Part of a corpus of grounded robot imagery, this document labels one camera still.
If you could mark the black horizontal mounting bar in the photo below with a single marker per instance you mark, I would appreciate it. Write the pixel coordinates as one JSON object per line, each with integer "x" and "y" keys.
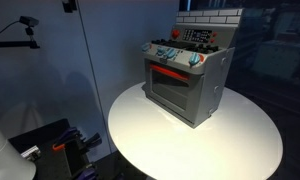
{"x": 10, "y": 44}

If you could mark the grey oven door with window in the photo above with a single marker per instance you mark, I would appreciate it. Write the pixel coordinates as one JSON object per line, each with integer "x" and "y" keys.
{"x": 170, "y": 93}

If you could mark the black camera on mount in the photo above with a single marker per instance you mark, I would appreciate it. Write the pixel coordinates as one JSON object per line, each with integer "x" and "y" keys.
{"x": 29, "y": 21}

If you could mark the black wall bracket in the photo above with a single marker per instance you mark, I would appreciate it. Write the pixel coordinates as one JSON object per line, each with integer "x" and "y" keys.
{"x": 69, "y": 5}

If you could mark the silver metal part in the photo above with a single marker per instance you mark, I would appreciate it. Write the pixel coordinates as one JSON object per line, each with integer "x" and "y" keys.
{"x": 30, "y": 153}

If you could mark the blue stove knob with red arc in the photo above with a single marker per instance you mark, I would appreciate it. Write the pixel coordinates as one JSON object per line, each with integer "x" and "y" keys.
{"x": 146, "y": 47}

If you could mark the red round stove knob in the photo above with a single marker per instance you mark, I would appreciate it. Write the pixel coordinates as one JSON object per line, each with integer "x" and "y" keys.
{"x": 175, "y": 33}

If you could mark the black tool rack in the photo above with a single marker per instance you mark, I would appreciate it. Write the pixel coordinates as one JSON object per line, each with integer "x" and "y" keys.
{"x": 56, "y": 163}

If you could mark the grey toy stove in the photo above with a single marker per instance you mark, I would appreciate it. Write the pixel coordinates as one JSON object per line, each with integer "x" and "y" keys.
{"x": 213, "y": 80}

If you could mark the black stove burner grate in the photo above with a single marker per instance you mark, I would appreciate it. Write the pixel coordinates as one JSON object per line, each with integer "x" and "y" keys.
{"x": 180, "y": 44}

